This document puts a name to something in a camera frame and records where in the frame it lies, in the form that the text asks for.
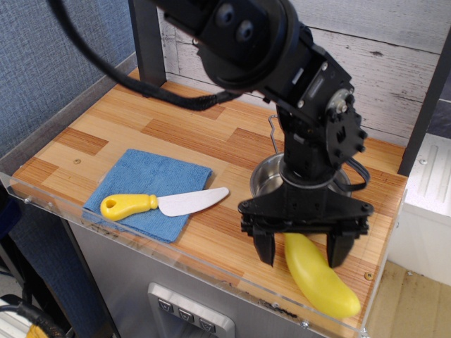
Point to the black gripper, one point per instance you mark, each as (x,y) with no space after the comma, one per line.
(277,207)

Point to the yellow plastic toy banana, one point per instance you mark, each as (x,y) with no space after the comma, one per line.
(318,282)

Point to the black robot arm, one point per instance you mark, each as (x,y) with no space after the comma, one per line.
(261,46)

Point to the small stainless steel pan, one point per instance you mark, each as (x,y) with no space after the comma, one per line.
(267,172)

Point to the white ribbed box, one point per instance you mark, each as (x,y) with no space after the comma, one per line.
(421,237)

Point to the silver button control panel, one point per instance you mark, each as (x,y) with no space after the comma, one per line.
(176,315)

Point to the blue folded cloth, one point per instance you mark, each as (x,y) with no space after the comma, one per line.
(139,172)

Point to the yellow tape wrapped object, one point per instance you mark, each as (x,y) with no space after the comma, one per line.
(35,332)

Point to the toy knife yellow handle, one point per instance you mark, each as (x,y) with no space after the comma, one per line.
(119,206)

